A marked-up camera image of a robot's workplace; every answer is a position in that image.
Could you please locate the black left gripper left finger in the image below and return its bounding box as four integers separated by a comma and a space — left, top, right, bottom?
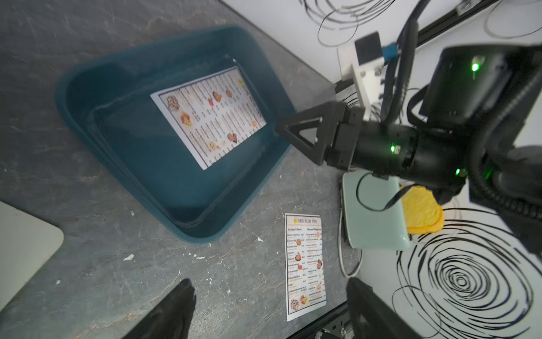
124, 279, 196, 339

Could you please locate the teal plastic tray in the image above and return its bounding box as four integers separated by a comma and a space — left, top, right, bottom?
55, 25, 296, 243

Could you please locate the mint green toaster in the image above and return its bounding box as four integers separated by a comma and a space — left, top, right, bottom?
341, 169, 412, 251

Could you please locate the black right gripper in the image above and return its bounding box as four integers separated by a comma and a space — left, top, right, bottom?
275, 101, 366, 170

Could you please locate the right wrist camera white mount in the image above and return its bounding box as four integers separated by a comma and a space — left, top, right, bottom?
335, 32, 400, 121

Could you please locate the yellow toast slice front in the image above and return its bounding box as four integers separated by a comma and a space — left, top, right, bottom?
402, 186, 445, 235

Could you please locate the white toaster power cable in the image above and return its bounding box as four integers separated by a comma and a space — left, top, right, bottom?
337, 177, 364, 280

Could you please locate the white menu holder stand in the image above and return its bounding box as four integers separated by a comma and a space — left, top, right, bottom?
1, 202, 64, 309

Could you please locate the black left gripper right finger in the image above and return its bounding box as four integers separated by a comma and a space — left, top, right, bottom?
346, 278, 419, 338

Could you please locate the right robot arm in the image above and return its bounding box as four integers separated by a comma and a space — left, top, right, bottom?
275, 1, 541, 255

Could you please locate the old dim sum menu sheet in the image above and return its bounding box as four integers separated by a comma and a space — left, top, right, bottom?
285, 213, 327, 321

